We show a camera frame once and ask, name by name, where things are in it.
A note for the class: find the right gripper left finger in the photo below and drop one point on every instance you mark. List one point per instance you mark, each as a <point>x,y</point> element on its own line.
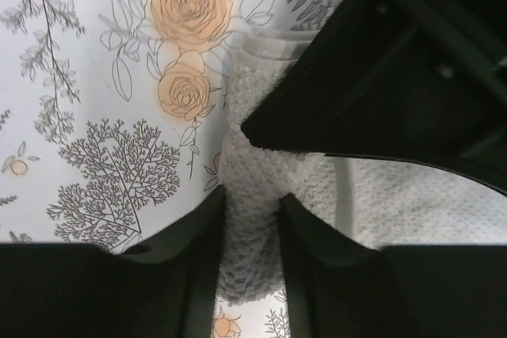
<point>162,287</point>

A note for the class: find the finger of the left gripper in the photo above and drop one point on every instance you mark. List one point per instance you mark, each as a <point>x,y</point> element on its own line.
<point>421,81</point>

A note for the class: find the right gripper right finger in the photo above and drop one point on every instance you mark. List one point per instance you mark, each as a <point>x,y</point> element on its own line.
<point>336,287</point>

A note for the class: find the grey towel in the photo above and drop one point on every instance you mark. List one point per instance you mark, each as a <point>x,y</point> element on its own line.
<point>373,202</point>

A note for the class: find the floral table mat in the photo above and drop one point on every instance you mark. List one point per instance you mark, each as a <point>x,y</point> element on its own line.
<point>112,117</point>

